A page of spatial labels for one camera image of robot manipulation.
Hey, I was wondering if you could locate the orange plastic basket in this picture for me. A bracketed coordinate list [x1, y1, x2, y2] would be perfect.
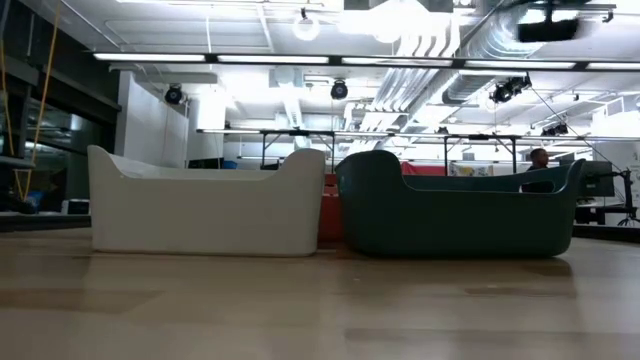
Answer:
[318, 173, 345, 246]

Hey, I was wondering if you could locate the red background cloth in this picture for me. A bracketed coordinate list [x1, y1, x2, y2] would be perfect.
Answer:
[399, 161, 449, 176]

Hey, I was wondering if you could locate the white plastic basket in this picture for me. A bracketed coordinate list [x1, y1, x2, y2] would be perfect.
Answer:
[87, 144, 327, 258]

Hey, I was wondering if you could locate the long ceiling light bar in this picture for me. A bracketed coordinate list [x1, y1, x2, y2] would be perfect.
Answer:
[92, 52, 640, 71]

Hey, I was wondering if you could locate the teal plastic basket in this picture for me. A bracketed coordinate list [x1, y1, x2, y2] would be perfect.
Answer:
[335, 149, 586, 259]

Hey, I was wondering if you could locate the round ceiling light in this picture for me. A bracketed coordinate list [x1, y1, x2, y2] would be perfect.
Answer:
[292, 7, 321, 42]

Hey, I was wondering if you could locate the black ceiling lamp cluster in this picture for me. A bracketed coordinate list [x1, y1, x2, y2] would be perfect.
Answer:
[489, 73, 533, 105]

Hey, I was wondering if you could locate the person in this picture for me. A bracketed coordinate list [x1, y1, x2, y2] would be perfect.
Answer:
[519, 147, 556, 194]

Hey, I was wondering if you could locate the black background monitor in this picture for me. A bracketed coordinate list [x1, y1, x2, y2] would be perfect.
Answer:
[579, 159, 616, 199]

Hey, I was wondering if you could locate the black monitor stand pole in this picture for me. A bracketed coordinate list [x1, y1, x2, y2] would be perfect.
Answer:
[602, 168, 639, 227]

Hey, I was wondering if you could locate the black ceiling track fixture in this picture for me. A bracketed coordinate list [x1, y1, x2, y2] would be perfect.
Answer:
[528, 2, 617, 24]

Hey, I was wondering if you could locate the black workbench frame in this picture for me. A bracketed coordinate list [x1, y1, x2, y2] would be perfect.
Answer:
[442, 132, 519, 174]
[259, 128, 337, 174]

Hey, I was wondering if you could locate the silver ventilation duct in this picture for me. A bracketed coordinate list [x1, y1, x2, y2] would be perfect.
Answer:
[442, 0, 566, 106]

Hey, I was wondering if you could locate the yellow cable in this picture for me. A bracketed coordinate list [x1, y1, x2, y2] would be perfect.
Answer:
[0, 0, 62, 201]

